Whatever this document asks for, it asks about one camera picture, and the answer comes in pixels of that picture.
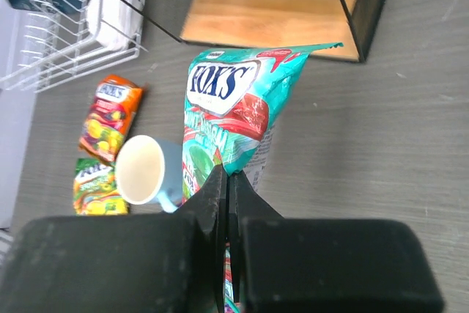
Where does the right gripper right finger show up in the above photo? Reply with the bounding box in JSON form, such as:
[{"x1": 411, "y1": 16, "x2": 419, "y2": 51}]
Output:
[{"x1": 229, "y1": 174, "x2": 445, "y2": 312}]

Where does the teal mint candy bag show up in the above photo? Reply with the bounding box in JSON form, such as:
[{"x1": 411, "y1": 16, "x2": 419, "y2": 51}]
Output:
[{"x1": 177, "y1": 44, "x2": 322, "y2": 312}]

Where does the black wood two-tier shelf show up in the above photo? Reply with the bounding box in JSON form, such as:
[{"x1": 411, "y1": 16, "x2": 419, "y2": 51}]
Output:
[{"x1": 67, "y1": 0, "x2": 399, "y2": 64}]

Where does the light blue mug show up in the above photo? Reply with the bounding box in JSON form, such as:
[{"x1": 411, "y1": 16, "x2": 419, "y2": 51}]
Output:
[{"x1": 114, "y1": 135, "x2": 182, "y2": 213}]

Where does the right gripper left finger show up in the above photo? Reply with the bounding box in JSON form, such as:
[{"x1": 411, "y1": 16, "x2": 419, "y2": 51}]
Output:
[{"x1": 1, "y1": 166, "x2": 227, "y2": 312}]

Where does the green spring tea candy bag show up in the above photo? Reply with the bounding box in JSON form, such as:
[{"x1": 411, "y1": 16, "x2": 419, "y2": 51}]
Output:
[{"x1": 73, "y1": 158, "x2": 130, "y2": 216}]

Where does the white wire dish rack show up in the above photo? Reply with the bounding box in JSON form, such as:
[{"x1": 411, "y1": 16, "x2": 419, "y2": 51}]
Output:
[{"x1": 1, "y1": 0, "x2": 146, "y2": 92}]

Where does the orange fruits candy bag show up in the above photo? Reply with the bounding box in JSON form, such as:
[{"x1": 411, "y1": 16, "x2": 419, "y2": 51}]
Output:
[{"x1": 78, "y1": 75, "x2": 145, "y2": 165}]

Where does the white ceramic bowl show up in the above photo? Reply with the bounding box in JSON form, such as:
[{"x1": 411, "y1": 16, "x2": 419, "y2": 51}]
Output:
[{"x1": 86, "y1": 0, "x2": 142, "y2": 51}]

